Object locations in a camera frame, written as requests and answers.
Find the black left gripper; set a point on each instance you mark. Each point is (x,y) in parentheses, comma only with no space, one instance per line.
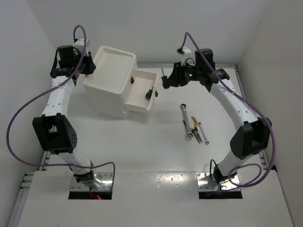
(91,65)

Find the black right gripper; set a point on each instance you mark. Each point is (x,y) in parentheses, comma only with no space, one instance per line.
(176,78)

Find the green yellow stubby screwdriver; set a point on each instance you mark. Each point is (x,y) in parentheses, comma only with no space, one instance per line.
(164,80)

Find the white drawer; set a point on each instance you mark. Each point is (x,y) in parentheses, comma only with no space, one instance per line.
(143,81)

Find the green handled screwdriver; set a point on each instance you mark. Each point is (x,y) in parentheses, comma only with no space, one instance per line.
(148,95)

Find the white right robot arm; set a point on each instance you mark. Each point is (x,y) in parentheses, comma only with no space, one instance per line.
(252,129)

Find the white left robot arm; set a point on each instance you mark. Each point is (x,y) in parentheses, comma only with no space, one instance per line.
(53,130)

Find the white drawer cabinet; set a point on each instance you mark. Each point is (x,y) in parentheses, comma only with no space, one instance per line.
(109,86)

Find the green yellow long-nose pliers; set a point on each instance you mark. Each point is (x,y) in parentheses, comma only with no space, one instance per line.
(195,130)

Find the silver ratchet wrench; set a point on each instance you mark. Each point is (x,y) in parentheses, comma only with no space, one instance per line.
(183,108)

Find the silver combination wrench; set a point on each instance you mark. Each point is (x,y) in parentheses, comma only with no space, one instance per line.
(203,133)

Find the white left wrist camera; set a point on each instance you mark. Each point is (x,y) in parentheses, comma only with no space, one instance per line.
(81,45)

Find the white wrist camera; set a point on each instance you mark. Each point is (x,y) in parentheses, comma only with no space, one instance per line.
(185,54)
(81,45)

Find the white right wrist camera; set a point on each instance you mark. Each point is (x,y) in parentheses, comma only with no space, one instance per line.
(185,54)

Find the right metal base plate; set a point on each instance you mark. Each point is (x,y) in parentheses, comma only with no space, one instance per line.
(205,184)

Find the metal base plate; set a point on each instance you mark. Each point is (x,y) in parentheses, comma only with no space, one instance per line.
(205,184)
(103,183)

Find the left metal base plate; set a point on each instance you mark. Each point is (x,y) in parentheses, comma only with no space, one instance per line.
(103,183)

